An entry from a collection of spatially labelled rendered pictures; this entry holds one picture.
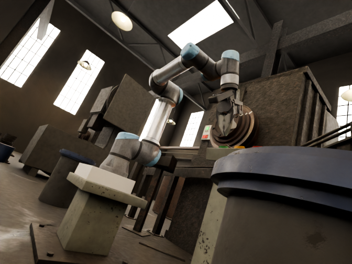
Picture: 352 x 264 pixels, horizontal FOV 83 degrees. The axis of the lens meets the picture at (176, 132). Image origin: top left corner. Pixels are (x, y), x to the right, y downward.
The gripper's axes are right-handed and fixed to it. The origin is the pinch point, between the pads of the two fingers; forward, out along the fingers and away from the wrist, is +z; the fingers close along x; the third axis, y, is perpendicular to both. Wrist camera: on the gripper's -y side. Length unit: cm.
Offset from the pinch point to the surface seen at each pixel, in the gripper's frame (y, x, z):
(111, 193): -32, 35, 29
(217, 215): -11.9, -7.9, 29.1
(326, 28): 464, 87, -306
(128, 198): -23, 35, 32
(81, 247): -40, 41, 52
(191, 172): 67, 90, 26
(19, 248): -61, 43, 48
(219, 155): -5.5, -2.4, 9.4
